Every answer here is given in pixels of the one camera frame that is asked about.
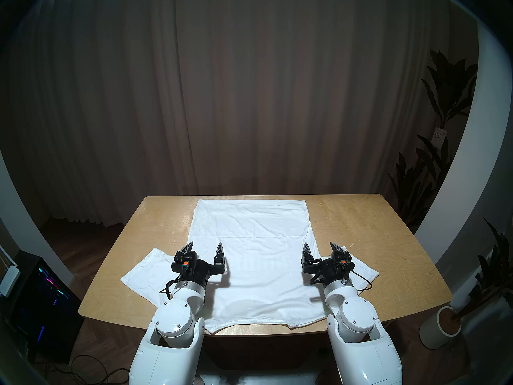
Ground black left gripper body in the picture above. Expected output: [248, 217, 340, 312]
[172, 253, 227, 287]

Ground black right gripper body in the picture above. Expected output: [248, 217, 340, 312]
[301, 257, 355, 287]

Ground white t-shirt with red print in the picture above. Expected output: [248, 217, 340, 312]
[121, 199, 380, 334]

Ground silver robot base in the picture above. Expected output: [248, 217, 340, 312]
[196, 370, 322, 385]

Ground white round plant pot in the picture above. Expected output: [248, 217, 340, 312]
[419, 306, 463, 350]

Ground black computer tower with lights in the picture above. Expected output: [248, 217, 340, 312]
[10, 251, 85, 363]

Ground dark plant in white pot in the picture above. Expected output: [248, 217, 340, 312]
[455, 218, 513, 321]

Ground beige pleated curtain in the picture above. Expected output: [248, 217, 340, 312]
[0, 0, 478, 229]

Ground small white box device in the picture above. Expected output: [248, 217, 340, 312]
[0, 265, 20, 298]

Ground tall dark leafy plant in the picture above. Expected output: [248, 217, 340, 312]
[387, 49, 479, 233]

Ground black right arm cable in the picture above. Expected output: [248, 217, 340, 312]
[347, 268, 373, 293]

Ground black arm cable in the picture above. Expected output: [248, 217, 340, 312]
[159, 273, 182, 300]
[347, 268, 373, 293]

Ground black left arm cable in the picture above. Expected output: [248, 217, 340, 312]
[159, 273, 182, 300]

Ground black floor cables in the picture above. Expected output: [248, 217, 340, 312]
[40, 354, 131, 385]

